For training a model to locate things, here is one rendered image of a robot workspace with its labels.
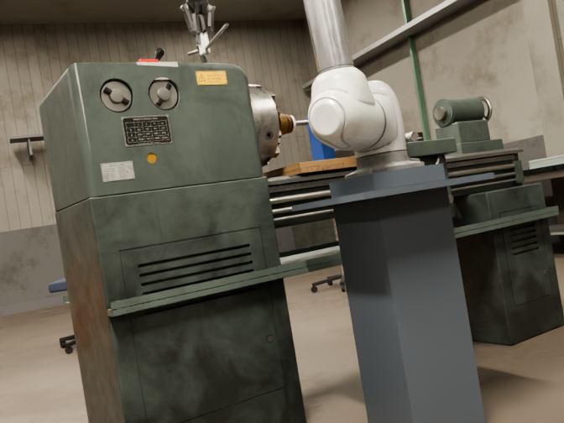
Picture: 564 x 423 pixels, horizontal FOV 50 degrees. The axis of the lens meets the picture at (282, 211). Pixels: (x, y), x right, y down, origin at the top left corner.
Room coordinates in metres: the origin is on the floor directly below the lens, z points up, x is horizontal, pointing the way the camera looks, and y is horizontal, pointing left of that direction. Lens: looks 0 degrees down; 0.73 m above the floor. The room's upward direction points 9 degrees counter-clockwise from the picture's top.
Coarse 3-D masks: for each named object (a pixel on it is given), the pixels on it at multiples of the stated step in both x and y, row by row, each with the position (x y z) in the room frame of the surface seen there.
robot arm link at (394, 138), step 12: (372, 84) 1.79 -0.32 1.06; (384, 84) 1.80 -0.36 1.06; (384, 96) 1.77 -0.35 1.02; (384, 108) 1.73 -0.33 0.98; (396, 108) 1.79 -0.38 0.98; (396, 120) 1.78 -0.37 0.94; (384, 132) 1.73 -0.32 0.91; (396, 132) 1.77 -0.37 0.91; (384, 144) 1.77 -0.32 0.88; (396, 144) 1.78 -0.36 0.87; (360, 156) 1.81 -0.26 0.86
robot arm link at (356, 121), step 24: (312, 0) 1.65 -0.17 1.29; (336, 0) 1.65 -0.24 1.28; (312, 24) 1.66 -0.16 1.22; (336, 24) 1.64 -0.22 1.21; (336, 48) 1.64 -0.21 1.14; (336, 72) 1.62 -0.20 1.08; (360, 72) 1.64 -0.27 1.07; (312, 96) 1.66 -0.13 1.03; (336, 96) 1.58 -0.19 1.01; (360, 96) 1.61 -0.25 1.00; (312, 120) 1.60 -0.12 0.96; (336, 120) 1.57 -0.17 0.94; (360, 120) 1.59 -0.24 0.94; (384, 120) 1.71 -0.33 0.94; (336, 144) 1.63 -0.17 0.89; (360, 144) 1.66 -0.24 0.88
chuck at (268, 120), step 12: (252, 96) 2.21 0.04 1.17; (264, 96) 2.24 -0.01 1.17; (264, 108) 2.21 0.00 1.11; (264, 120) 2.20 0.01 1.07; (276, 120) 2.22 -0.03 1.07; (264, 132) 2.20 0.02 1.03; (276, 132) 2.23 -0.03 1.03; (264, 144) 2.22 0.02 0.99; (276, 144) 2.25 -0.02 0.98; (264, 156) 2.27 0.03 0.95
